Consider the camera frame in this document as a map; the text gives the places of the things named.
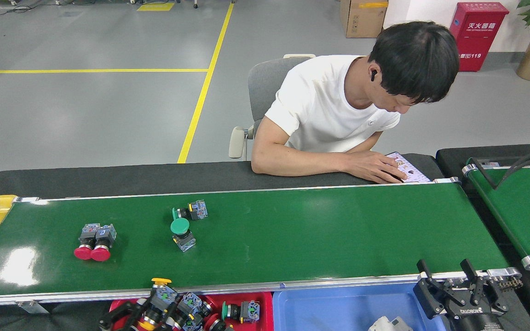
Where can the blue plastic tray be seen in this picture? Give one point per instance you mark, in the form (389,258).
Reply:
(320,312)

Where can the white circuit breaker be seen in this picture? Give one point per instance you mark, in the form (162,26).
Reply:
(389,324)

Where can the green conveyor belt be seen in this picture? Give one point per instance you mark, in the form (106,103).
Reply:
(522,207)
(292,230)

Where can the person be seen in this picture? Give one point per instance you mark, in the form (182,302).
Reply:
(320,110)

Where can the person's left forearm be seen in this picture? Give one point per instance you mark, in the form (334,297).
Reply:
(368,142)

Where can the smartphone with lit screen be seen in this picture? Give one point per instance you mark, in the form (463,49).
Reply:
(414,172)

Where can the red mushroom push button switch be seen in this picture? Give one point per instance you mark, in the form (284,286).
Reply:
(100,254)
(83,253)
(210,323)

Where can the red fire extinguisher cabinet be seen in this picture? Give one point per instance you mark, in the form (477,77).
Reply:
(479,27)

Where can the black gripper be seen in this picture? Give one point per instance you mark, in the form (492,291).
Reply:
(474,319)

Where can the person's right forearm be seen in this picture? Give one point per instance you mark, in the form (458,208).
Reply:
(302,162)

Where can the green mushroom push button switch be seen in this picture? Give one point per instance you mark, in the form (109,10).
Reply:
(198,209)
(180,226)
(250,311)

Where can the switch with blue contact block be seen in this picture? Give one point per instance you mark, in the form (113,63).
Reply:
(191,302)

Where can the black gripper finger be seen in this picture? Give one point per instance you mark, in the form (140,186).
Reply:
(118,317)

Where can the brown cardboard box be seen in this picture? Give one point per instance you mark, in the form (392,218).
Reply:
(364,20)

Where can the red plastic tray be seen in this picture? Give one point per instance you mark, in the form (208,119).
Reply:
(266,322)

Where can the black earbud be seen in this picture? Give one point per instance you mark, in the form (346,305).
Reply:
(374,74)

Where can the person's right hand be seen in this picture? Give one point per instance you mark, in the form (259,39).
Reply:
(375,168)

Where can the grey office chair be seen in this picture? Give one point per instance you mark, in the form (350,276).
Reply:
(265,87)

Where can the yellow mushroom push button switch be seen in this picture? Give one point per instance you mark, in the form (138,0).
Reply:
(164,294)
(161,281)

